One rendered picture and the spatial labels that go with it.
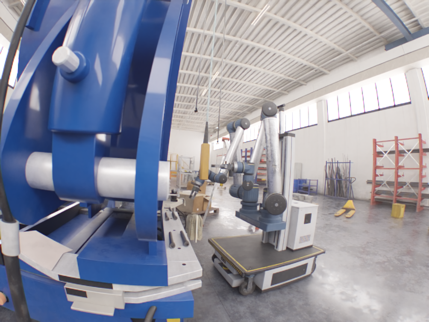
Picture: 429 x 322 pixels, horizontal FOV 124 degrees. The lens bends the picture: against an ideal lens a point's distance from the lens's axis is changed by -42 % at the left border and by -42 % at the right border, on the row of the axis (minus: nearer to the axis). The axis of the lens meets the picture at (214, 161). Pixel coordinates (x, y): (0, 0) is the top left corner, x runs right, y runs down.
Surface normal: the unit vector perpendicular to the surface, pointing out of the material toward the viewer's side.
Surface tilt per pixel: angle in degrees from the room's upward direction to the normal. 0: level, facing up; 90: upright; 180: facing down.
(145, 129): 73
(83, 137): 98
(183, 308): 90
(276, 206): 90
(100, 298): 90
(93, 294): 90
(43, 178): 107
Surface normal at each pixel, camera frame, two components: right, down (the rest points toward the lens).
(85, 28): 0.17, 0.11
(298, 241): 0.36, -0.01
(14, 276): 0.88, 0.00
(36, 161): 0.27, -0.49
